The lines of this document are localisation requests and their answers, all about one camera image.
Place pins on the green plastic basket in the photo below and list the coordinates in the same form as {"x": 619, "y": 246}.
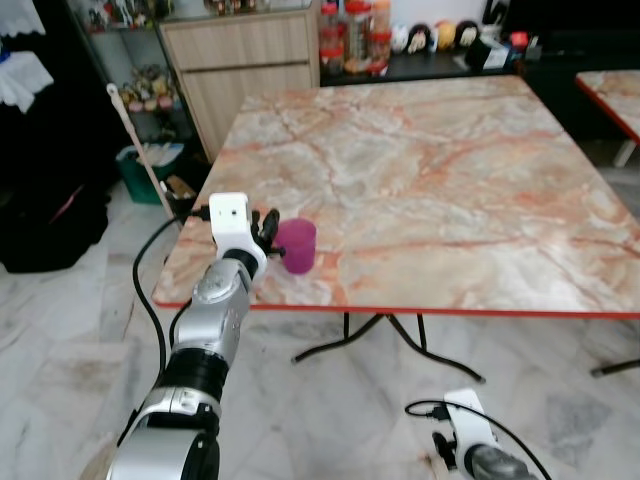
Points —
{"x": 135, "y": 175}

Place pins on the black bag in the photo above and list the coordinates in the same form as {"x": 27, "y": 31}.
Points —
{"x": 50, "y": 230}

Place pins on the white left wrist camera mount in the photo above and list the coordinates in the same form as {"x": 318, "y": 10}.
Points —
{"x": 228, "y": 215}

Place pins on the long wooden stick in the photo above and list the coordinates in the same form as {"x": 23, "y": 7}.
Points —
{"x": 137, "y": 145}

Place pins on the low black sideboard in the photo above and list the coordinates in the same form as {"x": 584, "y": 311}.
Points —
{"x": 420, "y": 68}

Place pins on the red edged marble table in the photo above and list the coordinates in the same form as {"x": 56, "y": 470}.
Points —
{"x": 615, "y": 95}

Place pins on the large black cabinet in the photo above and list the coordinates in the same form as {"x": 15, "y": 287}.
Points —
{"x": 580, "y": 30}

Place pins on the red lidded plastic jar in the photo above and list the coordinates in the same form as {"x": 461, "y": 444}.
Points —
{"x": 357, "y": 35}
{"x": 381, "y": 40}
{"x": 329, "y": 40}

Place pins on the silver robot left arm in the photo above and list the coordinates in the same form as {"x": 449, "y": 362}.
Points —
{"x": 215, "y": 310}

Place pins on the glass shelf with figurines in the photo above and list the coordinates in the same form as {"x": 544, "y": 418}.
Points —
{"x": 130, "y": 45}

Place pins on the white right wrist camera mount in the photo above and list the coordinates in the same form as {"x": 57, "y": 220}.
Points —
{"x": 468, "y": 420}

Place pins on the light wooden cabinet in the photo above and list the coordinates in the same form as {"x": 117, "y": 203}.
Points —
{"x": 240, "y": 70}

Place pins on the black and white plush toy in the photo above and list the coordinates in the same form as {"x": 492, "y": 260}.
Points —
{"x": 420, "y": 38}

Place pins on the yellow plush toy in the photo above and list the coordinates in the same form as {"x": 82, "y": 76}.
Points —
{"x": 445, "y": 35}

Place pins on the black straight table leg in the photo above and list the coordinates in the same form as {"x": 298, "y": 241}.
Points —
{"x": 615, "y": 367}

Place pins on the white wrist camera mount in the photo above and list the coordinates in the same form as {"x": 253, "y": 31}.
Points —
{"x": 468, "y": 420}
{"x": 228, "y": 215}

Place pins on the white hanging cloth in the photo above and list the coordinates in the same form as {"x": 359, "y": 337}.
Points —
{"x": 20, "y": 80}
{"x": 15, "y": 15}

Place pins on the purple plastic cup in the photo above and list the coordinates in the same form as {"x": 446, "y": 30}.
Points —
{"x": 296, "y": 245}

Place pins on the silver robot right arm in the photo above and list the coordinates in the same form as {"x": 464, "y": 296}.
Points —
{"x": 495, "y": 466}

